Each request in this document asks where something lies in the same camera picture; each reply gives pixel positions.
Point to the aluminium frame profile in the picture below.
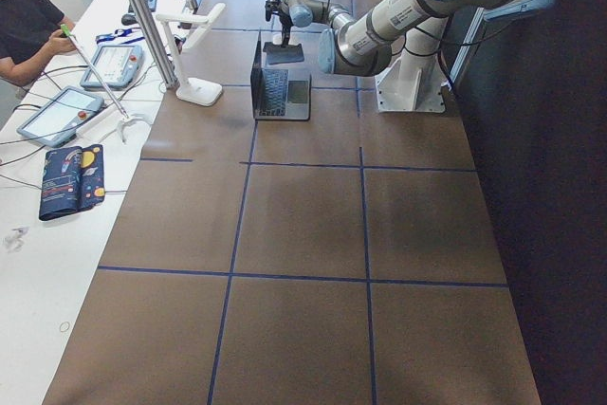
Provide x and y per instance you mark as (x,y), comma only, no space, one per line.
(154,42)

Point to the teach pendant near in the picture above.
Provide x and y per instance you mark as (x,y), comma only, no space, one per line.
(57,121)

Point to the teach pendant far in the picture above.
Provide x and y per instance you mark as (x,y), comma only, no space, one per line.
(117,64)

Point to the dark blue space pouch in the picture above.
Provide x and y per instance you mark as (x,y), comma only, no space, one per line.
(73,181)

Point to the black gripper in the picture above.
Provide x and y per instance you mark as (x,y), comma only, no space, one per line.
(285,23)

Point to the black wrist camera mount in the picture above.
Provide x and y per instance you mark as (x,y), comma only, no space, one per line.
(272,8)

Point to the grabber stick green handle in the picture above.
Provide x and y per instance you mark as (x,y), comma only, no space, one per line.
(126,118)

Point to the seated person black shirt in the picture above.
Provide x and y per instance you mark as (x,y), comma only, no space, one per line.
(31,36)

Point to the black computer mouse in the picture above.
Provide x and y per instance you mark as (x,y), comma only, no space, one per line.
(128,19)

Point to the grey laptop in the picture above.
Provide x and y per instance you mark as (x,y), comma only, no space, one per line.
(278,94)

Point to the teach pendant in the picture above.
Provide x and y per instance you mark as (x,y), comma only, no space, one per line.
(117,64)
(57,121)

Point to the crumpled clear plastic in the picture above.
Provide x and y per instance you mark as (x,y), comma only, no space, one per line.
(14,241)

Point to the black mouse pad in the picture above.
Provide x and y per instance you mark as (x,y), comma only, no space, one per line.
(277,54)

